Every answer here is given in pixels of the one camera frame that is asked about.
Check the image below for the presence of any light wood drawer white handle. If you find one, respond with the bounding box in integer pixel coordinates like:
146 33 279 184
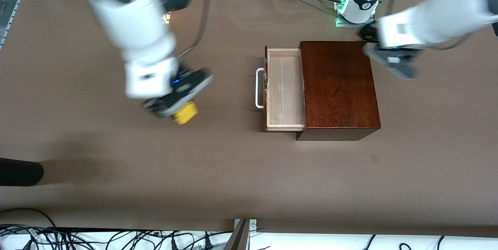
255 46 306 132

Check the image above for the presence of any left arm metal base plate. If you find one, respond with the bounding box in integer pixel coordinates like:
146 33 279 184
335 16 366 28

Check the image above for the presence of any black rounded object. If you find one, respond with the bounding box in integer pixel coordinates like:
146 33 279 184
0 158 44 187

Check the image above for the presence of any yellow block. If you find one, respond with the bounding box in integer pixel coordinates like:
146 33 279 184
172 101 198 125

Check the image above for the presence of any brown table mat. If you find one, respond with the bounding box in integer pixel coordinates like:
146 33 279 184
0 0 498 239

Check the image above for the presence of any dark brown wooden cabinet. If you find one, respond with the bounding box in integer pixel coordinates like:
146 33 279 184
296 41 381 141

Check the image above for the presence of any grey metal post bracket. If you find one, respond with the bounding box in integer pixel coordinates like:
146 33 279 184
224 219 257 250

